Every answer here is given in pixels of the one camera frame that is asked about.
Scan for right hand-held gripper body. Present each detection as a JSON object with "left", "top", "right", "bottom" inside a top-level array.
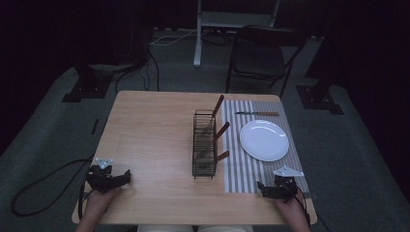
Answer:
[{"left": 272, "top": 164, "right": 306, "bottom": 203}]

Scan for black floor cables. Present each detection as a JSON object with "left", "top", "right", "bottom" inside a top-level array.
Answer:
[{"left": 114, "top": 47, "right": 161, "bottom": 95}]

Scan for knife with wooden handle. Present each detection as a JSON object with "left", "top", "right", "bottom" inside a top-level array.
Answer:
[{"left": 234, "top": 110, "right": 280, "bottom": 117}]

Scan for black folding chair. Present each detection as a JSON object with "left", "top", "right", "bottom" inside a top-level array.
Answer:
[{"left": 224, "top": 24, "right": 308, "bottom": 100}]

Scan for grey striped placemat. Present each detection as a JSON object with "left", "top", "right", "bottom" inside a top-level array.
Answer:
[{"left": 222, "top": 99, "right": 310, "bottom": 194}]

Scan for white floor cable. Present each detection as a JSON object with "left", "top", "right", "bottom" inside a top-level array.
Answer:
[{"left": 149, "top": 28, "right": 198, "bottom": 46}]

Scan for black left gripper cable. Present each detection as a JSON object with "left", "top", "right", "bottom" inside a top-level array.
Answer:
[{"left": 11, "top": 154, "right": 96, "bottom": 220}]

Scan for fork with wooden handle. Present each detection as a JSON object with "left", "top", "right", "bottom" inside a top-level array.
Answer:
[{"left": 200, "top": 94, "right": 225, "bottom": 136}]

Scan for white metal desk frame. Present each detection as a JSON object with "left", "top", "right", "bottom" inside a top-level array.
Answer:
[{"left": 192, "top": 0, "right": 282, "bottom": 69}]

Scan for utensil with wooden handle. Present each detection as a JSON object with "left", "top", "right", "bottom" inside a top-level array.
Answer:
[{"left": 193, "top": 150, "right": 231, "bottom": 172}]

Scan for wooden table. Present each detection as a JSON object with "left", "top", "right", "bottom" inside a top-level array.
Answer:
[{"left": 71, "top": 90, "right": 318, "bottom": 226}]

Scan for black stand base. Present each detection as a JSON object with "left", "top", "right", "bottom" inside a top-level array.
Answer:
[
  {"left": 61, "top": 62, "right": 114, "bottom": 103},
  {"left": 295, "top": 76, "right": 345, "bottom": 116}
]

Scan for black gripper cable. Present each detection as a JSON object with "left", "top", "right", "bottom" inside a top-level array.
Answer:
[
  {"left": 11, "top": 154, "right": 96, "bottom": 220},
  {"left": 294, "top": 186, "right": 313, "bottom": 228}
]

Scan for spoon with wooden handle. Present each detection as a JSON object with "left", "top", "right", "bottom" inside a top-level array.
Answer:
[{"left": 196, "top": 121, "right": 231, "bottom": 160}]

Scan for white round plate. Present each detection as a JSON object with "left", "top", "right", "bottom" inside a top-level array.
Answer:
[{"left": 239, "top": 119, "right": 290, "bottom": 162}]

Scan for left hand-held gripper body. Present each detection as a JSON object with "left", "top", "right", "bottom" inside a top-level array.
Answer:
[{"left": 85, "top": 157, "right": 114, "bottom": 194}]

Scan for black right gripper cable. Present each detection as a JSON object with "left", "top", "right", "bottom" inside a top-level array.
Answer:
[{"left": 294, "top": 186, "right": 313, "bottom": 228}]

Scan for person's right hand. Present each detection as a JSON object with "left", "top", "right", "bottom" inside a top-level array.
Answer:
[{"left": 274, "top": 192, "right": 308, "bottom": 223}]

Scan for person's left hand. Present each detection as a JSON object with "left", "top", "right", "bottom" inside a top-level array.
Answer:
[{"left": 84, "top": 188, "right": 123, "bottom": 212}]

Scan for black wire cutlery rack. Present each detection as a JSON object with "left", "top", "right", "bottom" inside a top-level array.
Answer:
[{"left": 191, "top": 108, "right": 219, "bottom": 180}]

